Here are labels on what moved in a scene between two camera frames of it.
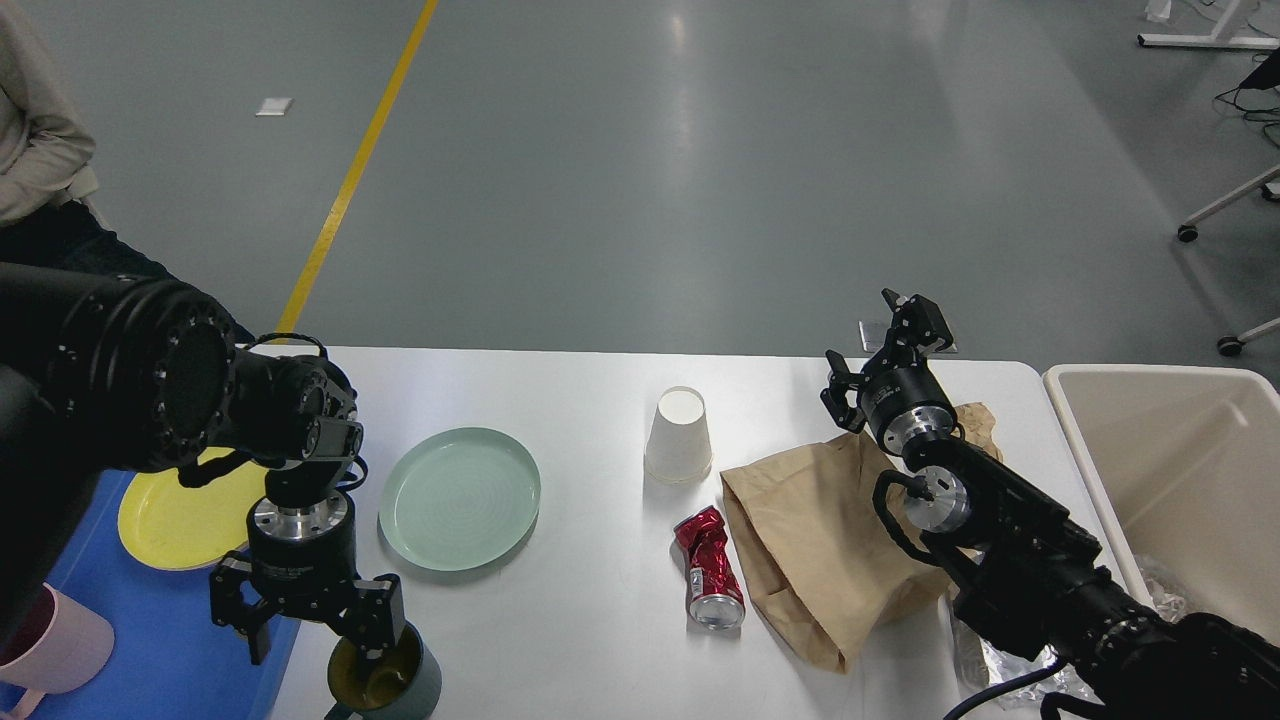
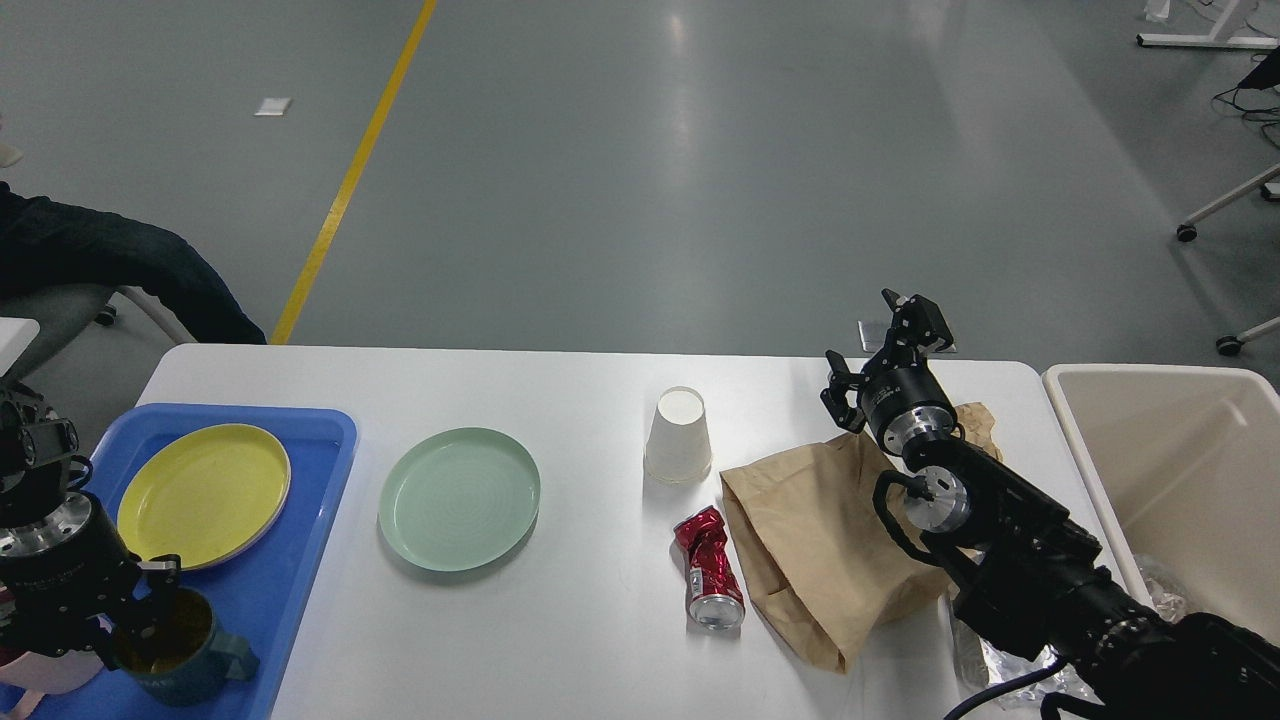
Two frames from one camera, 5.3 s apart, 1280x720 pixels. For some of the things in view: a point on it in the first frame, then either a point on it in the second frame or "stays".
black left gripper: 304,560 → 73,584
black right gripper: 906,401 stays
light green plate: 459,498 stays
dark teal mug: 404,684 → 174,655
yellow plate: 170,526 stays
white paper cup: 679,443 stays
